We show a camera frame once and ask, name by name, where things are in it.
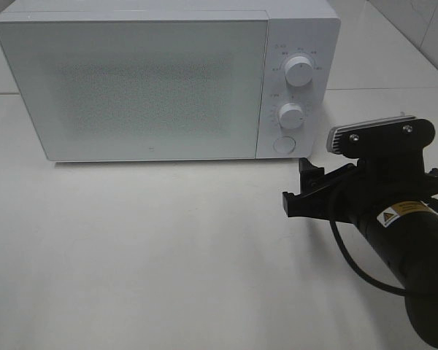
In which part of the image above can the white timer knob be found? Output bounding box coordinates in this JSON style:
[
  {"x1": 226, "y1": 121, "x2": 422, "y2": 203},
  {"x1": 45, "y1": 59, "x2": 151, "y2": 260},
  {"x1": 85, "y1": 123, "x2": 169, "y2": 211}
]
[{"x1": 277, "y1": 103, "x2": 304, "y2": 130}]

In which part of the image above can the upper white power knob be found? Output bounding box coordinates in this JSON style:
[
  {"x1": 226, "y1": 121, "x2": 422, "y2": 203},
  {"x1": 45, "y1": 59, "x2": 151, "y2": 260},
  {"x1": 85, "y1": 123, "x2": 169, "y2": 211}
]
[{"x1": 283, "y1": 54, "x2": 315, "y2": 88}]

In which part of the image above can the white microwave oven body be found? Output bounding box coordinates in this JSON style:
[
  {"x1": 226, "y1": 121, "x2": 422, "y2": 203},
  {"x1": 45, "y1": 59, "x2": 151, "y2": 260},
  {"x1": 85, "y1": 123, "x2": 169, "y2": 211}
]
[{"x1": 0, "y1": 1, "x2": 341, "y2": 163}]

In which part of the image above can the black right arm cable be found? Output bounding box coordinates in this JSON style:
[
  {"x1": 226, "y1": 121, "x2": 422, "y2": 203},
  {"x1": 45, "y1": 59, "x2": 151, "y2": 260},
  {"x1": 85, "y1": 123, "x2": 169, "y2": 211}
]
[{"x1": 328, "y1": 182, "x2": 438, "y2": 297}]

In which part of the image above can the round white door button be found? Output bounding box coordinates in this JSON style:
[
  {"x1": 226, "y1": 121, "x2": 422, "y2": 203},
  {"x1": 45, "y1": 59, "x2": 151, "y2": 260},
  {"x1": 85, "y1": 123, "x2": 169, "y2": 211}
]
[{"x1": 273, "y1": 136, "x2": 296, "y2": 155}]

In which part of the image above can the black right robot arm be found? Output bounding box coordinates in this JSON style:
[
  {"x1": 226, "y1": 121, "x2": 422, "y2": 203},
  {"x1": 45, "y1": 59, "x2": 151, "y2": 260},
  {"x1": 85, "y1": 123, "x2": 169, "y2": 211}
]
[{"x1": 283, "y1": 148, "x2": 438, "y2": 349}]

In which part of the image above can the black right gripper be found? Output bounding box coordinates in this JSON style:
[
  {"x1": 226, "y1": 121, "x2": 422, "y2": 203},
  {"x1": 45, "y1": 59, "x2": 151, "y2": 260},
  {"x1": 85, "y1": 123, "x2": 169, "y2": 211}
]
[{"x1": 282, "y1": 148, "x2": 438, "y2": 226}]

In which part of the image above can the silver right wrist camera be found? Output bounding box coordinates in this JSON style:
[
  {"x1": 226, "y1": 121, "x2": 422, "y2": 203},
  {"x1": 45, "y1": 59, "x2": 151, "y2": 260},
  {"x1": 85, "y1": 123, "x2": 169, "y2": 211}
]
[{"x1": 326, "y1": 115, "x2": 436, "y2": 159}]

